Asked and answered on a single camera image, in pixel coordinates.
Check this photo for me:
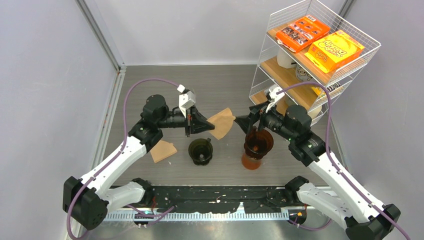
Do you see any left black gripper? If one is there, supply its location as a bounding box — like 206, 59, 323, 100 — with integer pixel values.
157, 104, 215, 137

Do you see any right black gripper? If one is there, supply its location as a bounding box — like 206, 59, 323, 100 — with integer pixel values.
234, 100, 296, 142

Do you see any amber brown coffee dripper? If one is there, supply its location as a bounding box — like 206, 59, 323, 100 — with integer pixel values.
243, 126, 274, 160

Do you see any brown paper coffee filter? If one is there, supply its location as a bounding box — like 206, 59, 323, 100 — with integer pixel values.
207, 107, 236, 140

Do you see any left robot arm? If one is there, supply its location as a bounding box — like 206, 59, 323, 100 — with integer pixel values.
62, 91, 215, 231

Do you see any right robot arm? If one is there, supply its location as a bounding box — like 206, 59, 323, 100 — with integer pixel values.
234, 101, 401, 240

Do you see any dark green coffee dripper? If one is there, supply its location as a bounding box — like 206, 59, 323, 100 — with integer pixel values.
188, 138, 214, 166

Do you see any orange glass carafe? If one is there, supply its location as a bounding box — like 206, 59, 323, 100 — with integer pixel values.
241, 153, 262, 170

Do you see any white ceramic mug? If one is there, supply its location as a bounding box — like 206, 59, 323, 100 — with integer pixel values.
276, 49, 297, 69

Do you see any yellow black snack packet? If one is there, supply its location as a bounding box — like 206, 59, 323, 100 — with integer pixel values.
311, 81, 344, 99

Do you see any orange snack box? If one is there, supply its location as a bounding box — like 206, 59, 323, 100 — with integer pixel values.
275, 14, 331, 54

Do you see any yellow snack box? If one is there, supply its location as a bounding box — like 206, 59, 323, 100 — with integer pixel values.
304, 30, 365, 74

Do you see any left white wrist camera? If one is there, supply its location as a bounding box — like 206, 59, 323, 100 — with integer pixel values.
177, 84, 196, 119

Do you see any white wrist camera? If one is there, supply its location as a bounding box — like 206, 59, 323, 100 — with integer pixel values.
177, 84, 196, 119
264, 84, 285, 113

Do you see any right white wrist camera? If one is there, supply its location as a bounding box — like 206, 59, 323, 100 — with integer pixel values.
264, 84, 285, 113

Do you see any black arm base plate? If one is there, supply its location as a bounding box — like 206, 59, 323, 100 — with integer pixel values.
132, 185, 309, 214

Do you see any white wire shelf rack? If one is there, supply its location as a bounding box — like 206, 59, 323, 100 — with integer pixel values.
249, 0, 381, 104

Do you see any aluminium frame rail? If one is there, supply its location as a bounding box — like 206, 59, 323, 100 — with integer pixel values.
69, 188, 372, 223

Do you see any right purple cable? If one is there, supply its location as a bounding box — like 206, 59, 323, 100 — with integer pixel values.
274, 81, 412, 240

